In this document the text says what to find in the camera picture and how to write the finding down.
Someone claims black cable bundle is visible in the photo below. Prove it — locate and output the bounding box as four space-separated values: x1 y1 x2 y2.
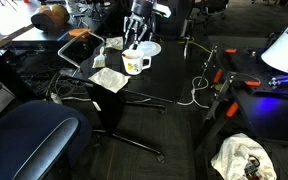
43 68 95 101

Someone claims black table pedestal base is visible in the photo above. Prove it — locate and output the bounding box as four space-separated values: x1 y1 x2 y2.
90 83 167 163

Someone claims white power adapter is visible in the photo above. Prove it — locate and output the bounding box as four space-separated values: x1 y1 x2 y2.
50 92 63 105

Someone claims orange and black bar clamp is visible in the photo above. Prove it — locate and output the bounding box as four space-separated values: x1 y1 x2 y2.
203 71 262 121
197 46 238 88

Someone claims blue seat mesh office chair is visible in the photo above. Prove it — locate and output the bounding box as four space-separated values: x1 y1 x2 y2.
0 99 92 180

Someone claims black swivel chair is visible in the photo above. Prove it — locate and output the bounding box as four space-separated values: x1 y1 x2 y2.
153 0 198 39

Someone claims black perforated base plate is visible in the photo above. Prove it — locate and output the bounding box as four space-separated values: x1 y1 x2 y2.
217 46 288 101

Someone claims white ceramic mug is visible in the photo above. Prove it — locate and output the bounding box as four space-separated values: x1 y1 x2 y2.
121 48 152 76

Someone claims white round plate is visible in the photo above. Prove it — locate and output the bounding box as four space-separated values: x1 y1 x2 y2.
135 40 162 58

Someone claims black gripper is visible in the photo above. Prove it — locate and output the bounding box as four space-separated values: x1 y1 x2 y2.
123 0 158 51

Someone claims white power cable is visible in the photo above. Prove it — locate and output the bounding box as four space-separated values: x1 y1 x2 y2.
60 95 95 102

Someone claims crumpled white cloth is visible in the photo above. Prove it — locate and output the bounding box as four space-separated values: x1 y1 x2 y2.
105 36 125 52

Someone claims bent metal tube handle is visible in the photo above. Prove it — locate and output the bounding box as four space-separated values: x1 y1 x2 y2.
57 30 106 71

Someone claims white looped cable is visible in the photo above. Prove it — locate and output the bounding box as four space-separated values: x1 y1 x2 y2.
175 75 212 109

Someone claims beige paper napkin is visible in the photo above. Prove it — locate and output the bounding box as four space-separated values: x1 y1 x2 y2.
88 67 131 94

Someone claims flat orange object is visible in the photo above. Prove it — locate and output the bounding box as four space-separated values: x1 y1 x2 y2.
68 28 93 38

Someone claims light wooden desk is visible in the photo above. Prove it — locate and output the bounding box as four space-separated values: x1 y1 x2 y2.
0 0 35 58

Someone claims black work desk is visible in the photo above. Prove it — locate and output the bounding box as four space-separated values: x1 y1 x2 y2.
12 0 118 51

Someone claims yellow cable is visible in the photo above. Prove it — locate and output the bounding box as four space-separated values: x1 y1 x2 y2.
178 39 213 56

